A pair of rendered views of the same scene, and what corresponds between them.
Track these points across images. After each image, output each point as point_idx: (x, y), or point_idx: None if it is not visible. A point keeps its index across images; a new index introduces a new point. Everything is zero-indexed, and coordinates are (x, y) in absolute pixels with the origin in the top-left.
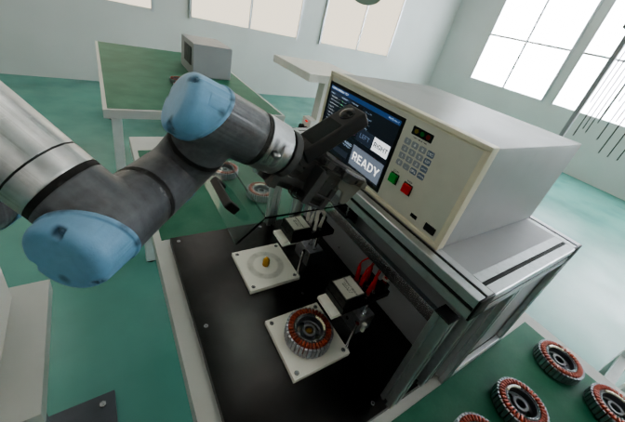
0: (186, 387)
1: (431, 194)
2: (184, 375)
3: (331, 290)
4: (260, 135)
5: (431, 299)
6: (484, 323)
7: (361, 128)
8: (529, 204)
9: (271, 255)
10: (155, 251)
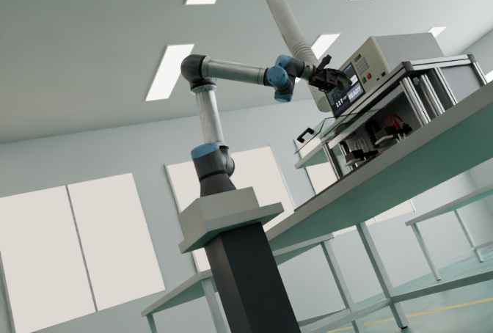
0: (337, 192)
1: (374, 66)
2: (334, 191)
3: (378, 136)
4: (301, 61)
5: (429, 112)
6: (444, 89)
7: (330, 58)
8: None
9: None
10: (289, 218)
